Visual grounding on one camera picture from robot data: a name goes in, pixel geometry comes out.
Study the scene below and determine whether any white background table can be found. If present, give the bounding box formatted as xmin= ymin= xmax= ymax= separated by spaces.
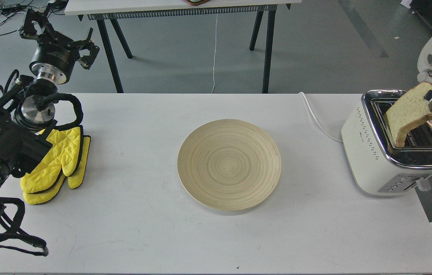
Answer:
xmin=65 ymin=0 xmax=296 ymax=94

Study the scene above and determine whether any slice of white bread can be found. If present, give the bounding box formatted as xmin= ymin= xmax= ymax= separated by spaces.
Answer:
xmin=385 ymin=82 xmax=432 ymax=148

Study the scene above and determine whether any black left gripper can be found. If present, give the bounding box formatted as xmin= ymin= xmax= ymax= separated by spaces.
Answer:
xmin=19 ymin=8 xmax=100 ymax=84

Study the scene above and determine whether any round bamboo plate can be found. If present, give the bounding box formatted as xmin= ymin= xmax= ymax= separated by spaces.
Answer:
xmin=177 ymin=120 xmax=282 ymax=211

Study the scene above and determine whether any upper yellow oven mitt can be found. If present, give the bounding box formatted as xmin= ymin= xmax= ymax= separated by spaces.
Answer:
xmin=20 ymin=126 xmax=84 ymax=194

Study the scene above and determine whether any yellow oven mitt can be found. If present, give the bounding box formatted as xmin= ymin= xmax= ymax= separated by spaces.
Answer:
xmin=23 ymin=135 xmax=91 ymax=205
xmin=20 ymin=126 xmax=84 ymax=194

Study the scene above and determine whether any lower yellow oven mitt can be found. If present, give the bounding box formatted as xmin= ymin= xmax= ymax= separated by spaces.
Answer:
xmin=23 ymin=135 xmax=91 ymax=205

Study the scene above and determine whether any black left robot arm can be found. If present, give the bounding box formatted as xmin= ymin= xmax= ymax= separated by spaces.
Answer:
xmin=0 ymin=3 xmax=99 ymax=256

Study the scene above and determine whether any white chrome toaster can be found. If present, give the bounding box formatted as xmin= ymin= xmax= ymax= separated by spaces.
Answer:
xmin=341 ymin=89 xmax=432 ymax=196

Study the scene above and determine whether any white toaster power cable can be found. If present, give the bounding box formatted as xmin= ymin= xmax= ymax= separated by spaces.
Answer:
xmin=299 ymin=92 xmax=344 ymax=144

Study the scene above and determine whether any white hanging cable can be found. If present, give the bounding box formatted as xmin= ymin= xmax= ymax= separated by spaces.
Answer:
xmin=211 ymin=14 xmax=218 ymax=94

